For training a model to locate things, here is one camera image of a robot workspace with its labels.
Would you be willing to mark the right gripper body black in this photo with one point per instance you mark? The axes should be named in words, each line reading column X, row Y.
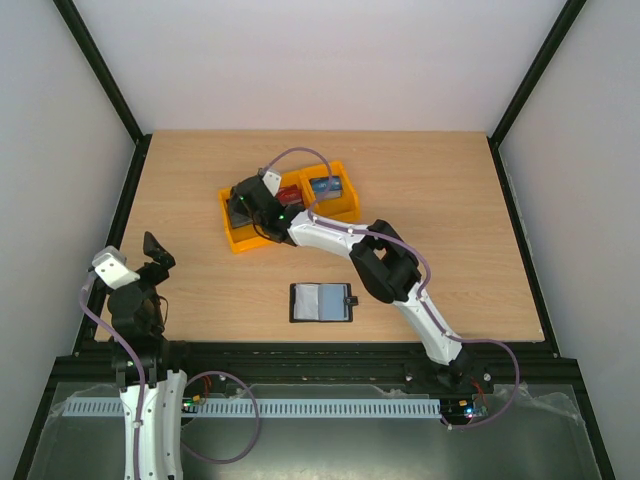
column 245, row 201

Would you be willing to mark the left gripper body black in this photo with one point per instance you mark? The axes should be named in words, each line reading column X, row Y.
column 159, row 273

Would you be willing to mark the black VIP card stack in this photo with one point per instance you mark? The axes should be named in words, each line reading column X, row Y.
column 239, row 217

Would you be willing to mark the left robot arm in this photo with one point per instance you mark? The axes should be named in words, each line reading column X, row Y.
column 126, row 304

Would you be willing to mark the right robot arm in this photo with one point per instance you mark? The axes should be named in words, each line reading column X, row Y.
column 387, row 267

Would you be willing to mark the red card stack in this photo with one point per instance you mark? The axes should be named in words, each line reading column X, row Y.
column 290, row 195

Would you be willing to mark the blue card stack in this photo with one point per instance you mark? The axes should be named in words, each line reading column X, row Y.
column 327, row 188

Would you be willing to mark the orange plastic sorting bin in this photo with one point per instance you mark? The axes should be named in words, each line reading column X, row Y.
column 317, row 223

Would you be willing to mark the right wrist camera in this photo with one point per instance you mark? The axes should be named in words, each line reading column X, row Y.
column 272, row 180

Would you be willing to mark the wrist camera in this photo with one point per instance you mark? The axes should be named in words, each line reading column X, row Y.
column 110, row 266
column 272, row 180

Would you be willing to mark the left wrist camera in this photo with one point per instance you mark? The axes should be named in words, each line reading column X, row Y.
column 110, row 266

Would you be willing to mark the black aluminium frame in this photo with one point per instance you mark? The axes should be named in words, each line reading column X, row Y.
column 540, row 362

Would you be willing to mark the white slotted cable duct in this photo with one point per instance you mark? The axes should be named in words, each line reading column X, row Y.
column 316, row 408

